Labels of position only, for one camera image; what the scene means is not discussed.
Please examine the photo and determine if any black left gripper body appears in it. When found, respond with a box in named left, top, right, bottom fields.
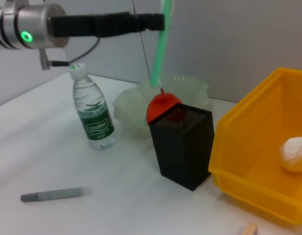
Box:
left=50, top=11, right=142, bottom=39

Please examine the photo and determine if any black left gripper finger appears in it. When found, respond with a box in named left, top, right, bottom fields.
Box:
left=140, top=13, right=165, bottom=31

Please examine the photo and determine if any green utility knife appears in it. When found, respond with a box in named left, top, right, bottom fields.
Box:
left=151, top=0, right=175, bottom=88

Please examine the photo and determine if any red-orange fruit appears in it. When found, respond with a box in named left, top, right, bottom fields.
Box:
left=146, top=88, right=187, bottom=125

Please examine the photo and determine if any clear water bottle green label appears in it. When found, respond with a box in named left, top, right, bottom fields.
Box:
left=69, top=63, right=119, bottom=150

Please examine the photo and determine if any white paper ball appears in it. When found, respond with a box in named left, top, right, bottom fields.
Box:
left=279, top=136, right=302, bottom=173

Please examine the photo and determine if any translucent green glass fruit plate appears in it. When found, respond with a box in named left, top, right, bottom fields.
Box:
left=113, top=73, right=210, bottom=139

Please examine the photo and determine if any black mesh pen holder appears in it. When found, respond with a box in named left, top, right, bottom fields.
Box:
left=148, top=102, right=215, bottom=191

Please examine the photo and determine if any grey marker pen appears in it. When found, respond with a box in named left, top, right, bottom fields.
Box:
left=20, top=186, right=93, bottom=203

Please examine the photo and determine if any yellow plastic bin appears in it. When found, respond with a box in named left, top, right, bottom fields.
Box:
left=208, top=68, right=302, bottom=227

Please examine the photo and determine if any left arm cable metal plug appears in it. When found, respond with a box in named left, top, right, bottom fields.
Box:
left=39, top=36, right=101, bottom=71

